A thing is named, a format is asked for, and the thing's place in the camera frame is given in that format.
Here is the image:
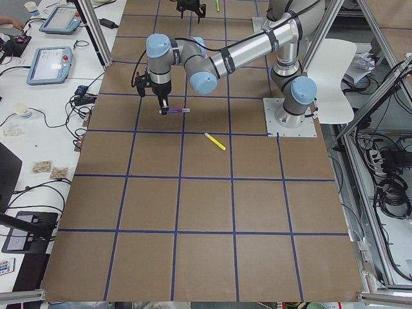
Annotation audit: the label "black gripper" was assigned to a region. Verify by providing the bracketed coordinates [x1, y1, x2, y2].
[151, 81, 171, 115]

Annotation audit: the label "purple pen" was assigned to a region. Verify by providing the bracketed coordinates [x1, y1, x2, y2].
[159, 108, 191, 115]

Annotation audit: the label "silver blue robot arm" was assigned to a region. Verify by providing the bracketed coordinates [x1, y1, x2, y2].
[145, 1, 325, 115]

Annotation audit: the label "white paper cup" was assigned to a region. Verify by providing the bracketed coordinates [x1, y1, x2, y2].
[24, 1, 40, 17]

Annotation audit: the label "person hand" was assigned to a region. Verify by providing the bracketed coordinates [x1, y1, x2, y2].
[0, 15, 24, 30]

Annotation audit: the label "yellow highlighter pen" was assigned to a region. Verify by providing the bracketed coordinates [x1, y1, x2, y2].
[204, 133, 226, 151]

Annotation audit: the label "black power adapter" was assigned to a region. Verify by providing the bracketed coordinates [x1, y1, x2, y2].
[99, 18, 118, 29]

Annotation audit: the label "near blue teach pendant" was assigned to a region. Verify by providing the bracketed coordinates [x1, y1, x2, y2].
[26, 46, 73, 86]

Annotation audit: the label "blue teach pendant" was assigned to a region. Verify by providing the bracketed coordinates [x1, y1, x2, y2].
[39, 6, 82, 35]
[26, 46, 73, 86]

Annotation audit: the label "right snack bag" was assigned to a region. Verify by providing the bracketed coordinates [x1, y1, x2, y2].
[50, 167, 70, 180]

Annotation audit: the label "snack bag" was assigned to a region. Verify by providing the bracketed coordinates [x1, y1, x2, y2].
[50, 167, 70, 180]
[32, 160, 53, 174]

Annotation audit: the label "far blue teach pendant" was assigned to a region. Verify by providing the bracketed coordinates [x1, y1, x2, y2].
[39, 6, 82, 35]

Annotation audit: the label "left snack bag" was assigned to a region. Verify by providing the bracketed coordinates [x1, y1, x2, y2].
[32, 160, 53, 174]

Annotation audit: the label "crumpled white tissue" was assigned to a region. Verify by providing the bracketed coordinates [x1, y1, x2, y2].
[3, 124, 24, 137]

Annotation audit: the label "black circuit board device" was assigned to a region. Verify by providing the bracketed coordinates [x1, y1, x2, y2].
[2, 35, 32, 57]

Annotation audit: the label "black monitor edge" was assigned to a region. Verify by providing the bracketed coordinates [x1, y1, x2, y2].
[0, 144, 23, 213]

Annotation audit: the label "white plastic chair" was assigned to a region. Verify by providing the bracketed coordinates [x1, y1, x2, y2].
[307, 39, 357, 124]

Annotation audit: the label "black monitor stand base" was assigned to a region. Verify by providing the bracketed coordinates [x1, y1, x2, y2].
[1, 211, 58, 254]

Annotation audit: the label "stack of papers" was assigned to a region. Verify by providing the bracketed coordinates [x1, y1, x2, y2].
[343, 52, 375, 84]

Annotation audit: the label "colourful remote control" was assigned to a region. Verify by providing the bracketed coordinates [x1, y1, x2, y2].
[0, 257, 15, 276]

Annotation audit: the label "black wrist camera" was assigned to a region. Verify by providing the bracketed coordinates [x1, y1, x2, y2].
[135, 71, 151, 97]

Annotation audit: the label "blue black cable connector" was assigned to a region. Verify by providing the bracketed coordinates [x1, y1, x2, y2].
[73, 85, 97, 106]

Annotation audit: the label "aluminium frame post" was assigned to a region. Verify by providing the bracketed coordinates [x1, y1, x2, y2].
[73, 0, 113, 68]

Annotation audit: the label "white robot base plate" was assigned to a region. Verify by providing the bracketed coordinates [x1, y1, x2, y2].
[263, 98, 317, 138]

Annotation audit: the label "coiled black cables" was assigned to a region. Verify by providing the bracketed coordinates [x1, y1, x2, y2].
[375, 175, 409, 220]

